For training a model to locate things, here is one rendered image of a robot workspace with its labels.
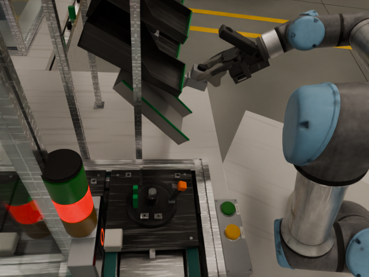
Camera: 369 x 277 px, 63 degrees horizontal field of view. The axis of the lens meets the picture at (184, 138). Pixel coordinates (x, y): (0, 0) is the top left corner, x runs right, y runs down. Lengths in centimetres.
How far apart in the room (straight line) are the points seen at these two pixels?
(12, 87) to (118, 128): 88
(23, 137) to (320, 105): 35
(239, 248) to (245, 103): 202
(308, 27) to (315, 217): 42
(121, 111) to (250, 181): 58
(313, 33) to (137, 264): 71
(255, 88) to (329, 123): 253
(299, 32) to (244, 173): 54
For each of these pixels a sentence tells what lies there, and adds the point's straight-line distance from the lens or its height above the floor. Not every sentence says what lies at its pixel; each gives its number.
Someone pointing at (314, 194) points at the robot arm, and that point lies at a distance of 56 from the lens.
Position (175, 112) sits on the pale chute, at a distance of 102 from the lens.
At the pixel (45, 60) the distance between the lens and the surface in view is 158.
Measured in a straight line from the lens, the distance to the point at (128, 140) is 114.
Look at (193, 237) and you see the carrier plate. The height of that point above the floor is 97.
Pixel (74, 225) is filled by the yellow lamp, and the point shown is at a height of 130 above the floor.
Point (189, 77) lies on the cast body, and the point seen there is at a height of 117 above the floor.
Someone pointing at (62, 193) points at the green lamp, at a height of 139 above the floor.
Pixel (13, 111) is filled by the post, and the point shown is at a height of 152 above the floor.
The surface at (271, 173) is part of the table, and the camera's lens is 113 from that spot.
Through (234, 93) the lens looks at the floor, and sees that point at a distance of 280.
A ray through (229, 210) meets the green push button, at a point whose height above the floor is 97.
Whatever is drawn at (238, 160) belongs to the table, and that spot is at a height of 86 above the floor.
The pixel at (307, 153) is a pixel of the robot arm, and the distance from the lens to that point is 43.
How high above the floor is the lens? 172
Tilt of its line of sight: 48 degrees down
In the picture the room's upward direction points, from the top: 8 degrees clockwise
